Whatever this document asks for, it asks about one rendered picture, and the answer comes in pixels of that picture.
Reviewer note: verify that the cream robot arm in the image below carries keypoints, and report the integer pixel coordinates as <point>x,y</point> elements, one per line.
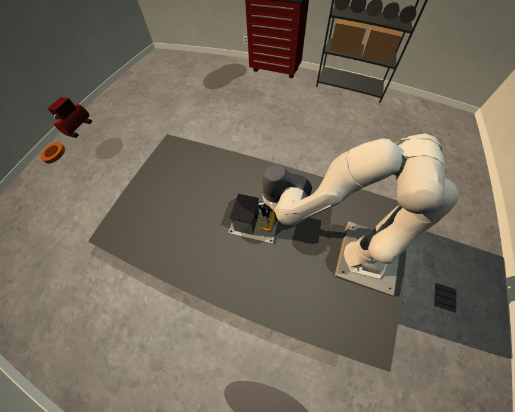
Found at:
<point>419,166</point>

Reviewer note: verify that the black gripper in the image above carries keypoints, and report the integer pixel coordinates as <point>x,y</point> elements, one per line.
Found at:
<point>262,206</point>

